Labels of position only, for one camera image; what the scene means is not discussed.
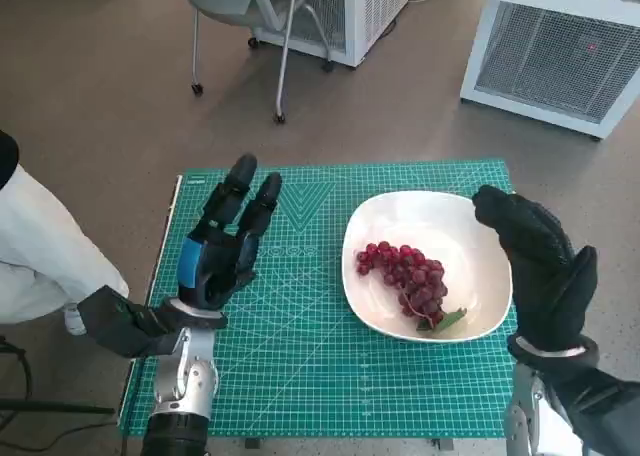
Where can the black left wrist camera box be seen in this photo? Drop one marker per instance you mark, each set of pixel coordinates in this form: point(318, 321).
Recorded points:
point(120, 321)

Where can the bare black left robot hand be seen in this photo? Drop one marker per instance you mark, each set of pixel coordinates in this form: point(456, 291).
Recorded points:
point(215, 261)

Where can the green cutting mat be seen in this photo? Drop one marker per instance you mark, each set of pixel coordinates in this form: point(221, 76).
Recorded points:
point(325, 376)

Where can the white mesh cabinet with red light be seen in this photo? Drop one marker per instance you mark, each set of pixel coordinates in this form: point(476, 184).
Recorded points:
point(550, 61)

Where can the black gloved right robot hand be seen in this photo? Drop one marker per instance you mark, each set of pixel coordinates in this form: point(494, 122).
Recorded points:
point(545, 286)

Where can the white square plate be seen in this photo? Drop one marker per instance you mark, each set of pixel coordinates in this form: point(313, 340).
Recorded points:
point(450, 221)

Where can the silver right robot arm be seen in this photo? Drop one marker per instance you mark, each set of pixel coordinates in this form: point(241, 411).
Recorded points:
point(522, 416)

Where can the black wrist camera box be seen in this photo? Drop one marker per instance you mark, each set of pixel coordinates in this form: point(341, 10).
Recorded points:
point(600, 406)
point(120, 321)

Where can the black stand leg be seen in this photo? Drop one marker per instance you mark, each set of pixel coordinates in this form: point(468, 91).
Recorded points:
point(50, 406)

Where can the white mesh cabinet on castors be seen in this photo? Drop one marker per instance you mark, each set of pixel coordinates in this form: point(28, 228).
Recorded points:
point(370, 16)

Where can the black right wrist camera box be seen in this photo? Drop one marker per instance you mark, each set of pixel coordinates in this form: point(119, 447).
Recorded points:
point(600, 406)

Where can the grey chair with white legs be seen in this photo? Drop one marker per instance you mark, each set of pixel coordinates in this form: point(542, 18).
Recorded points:
point(215, 1)

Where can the grey table bracket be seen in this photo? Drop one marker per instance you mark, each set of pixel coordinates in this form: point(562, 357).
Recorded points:
point(444, 444)

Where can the red toy grape bunch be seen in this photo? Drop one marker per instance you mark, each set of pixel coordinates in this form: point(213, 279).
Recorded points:
point(420, 281)

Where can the person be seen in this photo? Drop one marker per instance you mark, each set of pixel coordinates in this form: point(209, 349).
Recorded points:
point(45, 256)

